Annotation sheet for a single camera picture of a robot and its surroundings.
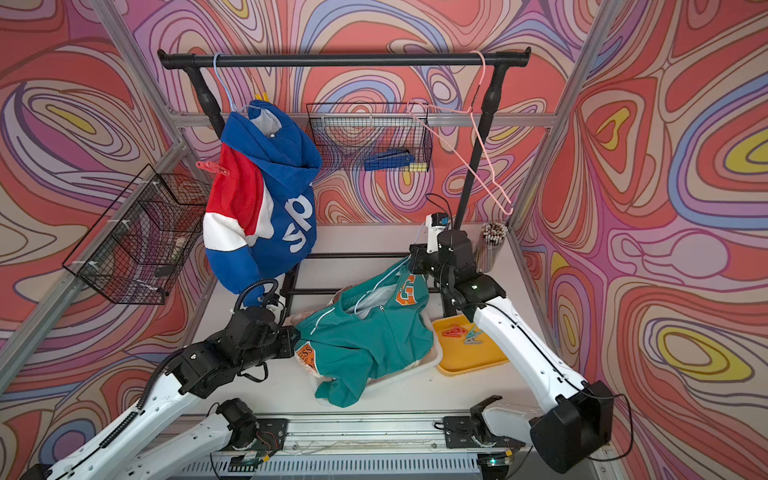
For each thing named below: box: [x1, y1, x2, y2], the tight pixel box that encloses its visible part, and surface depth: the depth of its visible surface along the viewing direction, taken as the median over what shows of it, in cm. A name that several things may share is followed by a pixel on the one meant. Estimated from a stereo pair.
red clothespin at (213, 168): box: [196, 161, 231, 177], surface depth 55 cm
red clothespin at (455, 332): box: [442, 325, 468, 338], surface depth 92 cm
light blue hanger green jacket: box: [353, 225, 432, 316], surface depth 82 cm
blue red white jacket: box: [203, 100, 323, 306], surface depth 62 cm
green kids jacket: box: [294, 258, 434, 408], surface depth 74 cm
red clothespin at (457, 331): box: [444, 325, 468, 337], surface depth 92 cm
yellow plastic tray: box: [432, 314, 509, 376], surface depth 90 cm
